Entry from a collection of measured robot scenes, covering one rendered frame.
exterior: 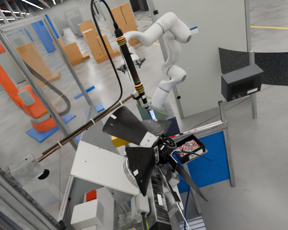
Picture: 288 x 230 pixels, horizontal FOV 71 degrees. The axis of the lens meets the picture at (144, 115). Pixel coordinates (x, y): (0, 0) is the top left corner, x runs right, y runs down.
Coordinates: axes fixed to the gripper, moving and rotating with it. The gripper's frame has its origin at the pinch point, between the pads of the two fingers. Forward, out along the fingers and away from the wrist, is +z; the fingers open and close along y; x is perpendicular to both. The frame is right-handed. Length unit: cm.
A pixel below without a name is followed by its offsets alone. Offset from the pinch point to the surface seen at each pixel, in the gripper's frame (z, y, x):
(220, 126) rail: -31, -50, -82
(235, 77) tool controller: -29, -65, -42
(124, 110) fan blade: -5.1, 13.2, -24.6
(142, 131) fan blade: 6.7, 6.7, -35.2
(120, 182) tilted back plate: 25, 26, -50
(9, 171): 43, 53, -8
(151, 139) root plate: 9.9, 3.2, -40.4
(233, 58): -148, -117, -81
